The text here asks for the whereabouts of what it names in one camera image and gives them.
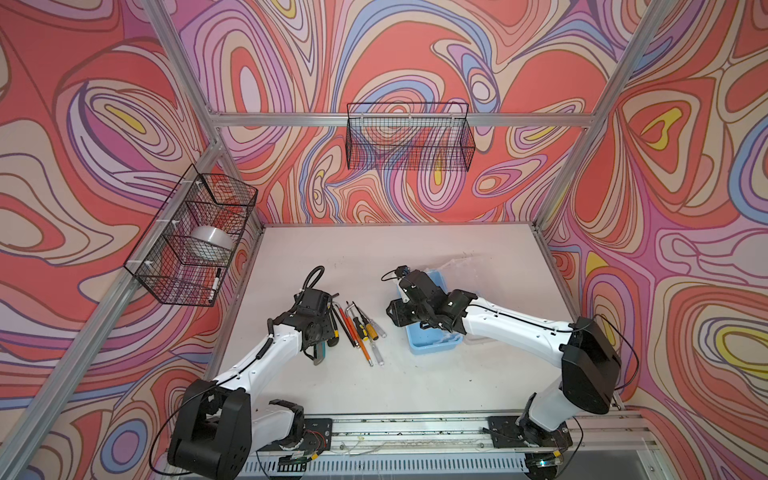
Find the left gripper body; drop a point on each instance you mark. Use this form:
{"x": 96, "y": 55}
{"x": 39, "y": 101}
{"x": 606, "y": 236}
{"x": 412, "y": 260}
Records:
{"x": 324, "y": 328}

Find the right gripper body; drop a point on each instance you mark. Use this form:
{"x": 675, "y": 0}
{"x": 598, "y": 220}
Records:
{"x": 409, "y": 313}

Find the teal utility knife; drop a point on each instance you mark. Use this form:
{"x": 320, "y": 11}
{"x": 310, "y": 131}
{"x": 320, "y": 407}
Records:
{"x": 319, "y": 353}

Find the yellow black utility knife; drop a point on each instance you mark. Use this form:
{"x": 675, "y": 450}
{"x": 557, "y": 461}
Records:
{"x": 335, "y": 339}

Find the blue plastic tool box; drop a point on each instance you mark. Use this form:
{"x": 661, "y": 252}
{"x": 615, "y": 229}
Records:
{"x": 429, "y": 341}

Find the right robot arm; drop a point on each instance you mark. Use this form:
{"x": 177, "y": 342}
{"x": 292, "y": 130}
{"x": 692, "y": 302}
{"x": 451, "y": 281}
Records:
{"x": 589, "y": 365}

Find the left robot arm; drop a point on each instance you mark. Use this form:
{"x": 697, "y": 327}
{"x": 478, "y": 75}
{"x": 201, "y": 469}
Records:
{"x": 222, "y": 421}

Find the clear tool box lid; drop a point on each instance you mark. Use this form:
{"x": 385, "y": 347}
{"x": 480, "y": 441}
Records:
{"x": 479, "y": 273}

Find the dark steel hex key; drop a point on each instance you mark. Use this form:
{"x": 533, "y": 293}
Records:
{"x": 336, "y": 307}

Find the red sleeved hex key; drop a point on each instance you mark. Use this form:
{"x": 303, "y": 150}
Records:
{"x": 351, "y": 327}

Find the yellow black screwdriver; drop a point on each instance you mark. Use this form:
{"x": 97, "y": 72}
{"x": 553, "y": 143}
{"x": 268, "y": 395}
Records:
{"x": 370, "y": 330}

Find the silver tape roll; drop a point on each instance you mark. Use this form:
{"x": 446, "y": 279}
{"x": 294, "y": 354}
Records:
{"x": 210, "y": 244}

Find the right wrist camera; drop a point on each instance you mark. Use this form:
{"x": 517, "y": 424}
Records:
{"x": 401, "y": 272}

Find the clear handled screwdriver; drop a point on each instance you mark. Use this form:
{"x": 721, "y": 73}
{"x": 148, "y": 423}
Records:
{"x": 377, "y": 353}

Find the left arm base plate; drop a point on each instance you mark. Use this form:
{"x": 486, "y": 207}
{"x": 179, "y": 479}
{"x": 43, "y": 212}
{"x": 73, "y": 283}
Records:
{"x": 312, "y": 439}

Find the left black wire basket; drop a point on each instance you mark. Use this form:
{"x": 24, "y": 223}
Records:
{"x": 185, "y": 255}

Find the black wire basket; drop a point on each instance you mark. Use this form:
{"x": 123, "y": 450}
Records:
{"x": 409, "y": 136}
{"x": 185, "y": 255}

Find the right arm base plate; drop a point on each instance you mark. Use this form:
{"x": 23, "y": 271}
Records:
{"x": 508, "y": 432}

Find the back black wire basket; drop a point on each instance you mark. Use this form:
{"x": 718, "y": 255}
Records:
{"x": 409, "y": 136}

